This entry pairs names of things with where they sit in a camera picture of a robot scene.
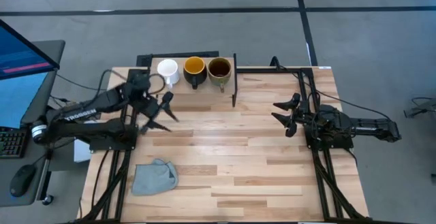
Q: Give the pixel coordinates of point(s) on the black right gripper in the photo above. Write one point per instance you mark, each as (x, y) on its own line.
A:
(302, 115)

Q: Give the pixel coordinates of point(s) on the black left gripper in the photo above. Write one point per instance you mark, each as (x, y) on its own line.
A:
(146, 105)

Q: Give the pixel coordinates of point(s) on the white ceramic cup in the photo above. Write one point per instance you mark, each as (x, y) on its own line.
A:
(167, 70)

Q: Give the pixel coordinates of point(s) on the black mug with yellow inside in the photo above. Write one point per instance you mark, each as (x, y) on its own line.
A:
(195, 77)

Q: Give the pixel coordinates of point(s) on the green and teal speckled mug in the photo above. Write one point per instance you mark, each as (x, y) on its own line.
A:
(219, 79)

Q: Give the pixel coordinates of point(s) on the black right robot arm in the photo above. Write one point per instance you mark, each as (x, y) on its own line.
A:
(340, 125)

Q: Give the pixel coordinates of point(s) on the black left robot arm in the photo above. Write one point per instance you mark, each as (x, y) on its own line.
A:
(85, 111)

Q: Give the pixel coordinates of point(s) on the grey cloth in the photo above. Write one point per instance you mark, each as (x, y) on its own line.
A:
(153, 178)

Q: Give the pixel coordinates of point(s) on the black side desk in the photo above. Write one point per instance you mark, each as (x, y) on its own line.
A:
(51, 52)

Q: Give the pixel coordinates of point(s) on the monitor with light blue screen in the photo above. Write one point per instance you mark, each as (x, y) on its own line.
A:
(13, 98)

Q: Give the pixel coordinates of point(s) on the black keyboard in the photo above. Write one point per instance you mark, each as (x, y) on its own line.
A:
(12, 144)

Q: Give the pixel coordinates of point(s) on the monitor with dark blue screen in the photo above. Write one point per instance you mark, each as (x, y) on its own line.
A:
(20, 53)

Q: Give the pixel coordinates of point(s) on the black computer mouse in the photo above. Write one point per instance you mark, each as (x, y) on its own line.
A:
(22, 181)

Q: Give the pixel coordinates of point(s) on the black aluminium table frame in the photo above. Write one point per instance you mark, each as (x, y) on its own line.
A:
(265, 70)

